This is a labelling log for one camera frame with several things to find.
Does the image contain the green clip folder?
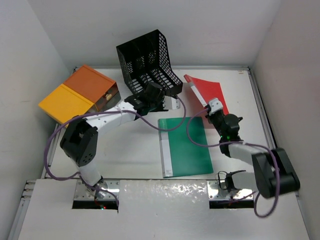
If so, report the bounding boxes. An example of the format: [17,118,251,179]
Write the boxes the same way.
[158,117,214,178]

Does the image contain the orange drawer cabinet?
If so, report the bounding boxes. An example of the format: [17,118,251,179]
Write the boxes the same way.
[64,65,121,112]

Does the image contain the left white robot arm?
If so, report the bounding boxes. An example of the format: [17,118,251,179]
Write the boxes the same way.
[60,82,165,187]

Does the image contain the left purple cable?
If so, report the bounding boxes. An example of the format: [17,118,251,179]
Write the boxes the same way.
[43,96,187,181]

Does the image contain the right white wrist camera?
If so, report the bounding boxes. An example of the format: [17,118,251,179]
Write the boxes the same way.
[206,98,223,116]

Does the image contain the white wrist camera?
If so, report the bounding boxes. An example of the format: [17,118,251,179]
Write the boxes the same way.
[206,98,223,116]
[163,96,181,110]

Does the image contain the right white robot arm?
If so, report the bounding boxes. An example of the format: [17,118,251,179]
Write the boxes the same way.
[205,110,301,199]

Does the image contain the black file organizer rack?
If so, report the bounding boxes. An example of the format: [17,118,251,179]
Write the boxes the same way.
[116,29,183,97]

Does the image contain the yellow drawer cabinet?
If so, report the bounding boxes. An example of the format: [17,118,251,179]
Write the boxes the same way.
[38,84,94,124]

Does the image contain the red folder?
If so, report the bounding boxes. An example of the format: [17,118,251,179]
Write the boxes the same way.
[184,74,229,115]

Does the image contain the white foreground board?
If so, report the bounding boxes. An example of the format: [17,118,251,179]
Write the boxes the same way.
[19,179,309,240]

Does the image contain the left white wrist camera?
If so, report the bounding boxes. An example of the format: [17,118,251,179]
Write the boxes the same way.
[163,96,181,110]

